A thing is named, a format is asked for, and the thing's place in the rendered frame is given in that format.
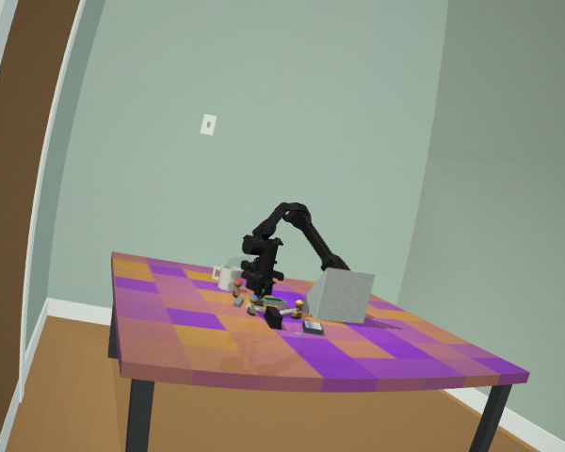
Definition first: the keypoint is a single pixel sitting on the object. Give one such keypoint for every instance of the light grey flat bar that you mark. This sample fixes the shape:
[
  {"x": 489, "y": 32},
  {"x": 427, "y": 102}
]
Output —
[{"x": 238, "y": 301}]

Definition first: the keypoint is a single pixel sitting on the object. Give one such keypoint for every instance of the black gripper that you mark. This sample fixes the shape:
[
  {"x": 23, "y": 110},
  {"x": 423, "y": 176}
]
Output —
[{"x": 263, "y": 275}]

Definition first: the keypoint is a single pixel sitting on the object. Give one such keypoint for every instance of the white mug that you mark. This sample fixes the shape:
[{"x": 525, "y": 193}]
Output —
[{"x": 227, "y": 277}]

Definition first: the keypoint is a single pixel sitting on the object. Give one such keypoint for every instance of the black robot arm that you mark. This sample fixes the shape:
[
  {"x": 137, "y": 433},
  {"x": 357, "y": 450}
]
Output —
[{"x": 300, "y": 217}]

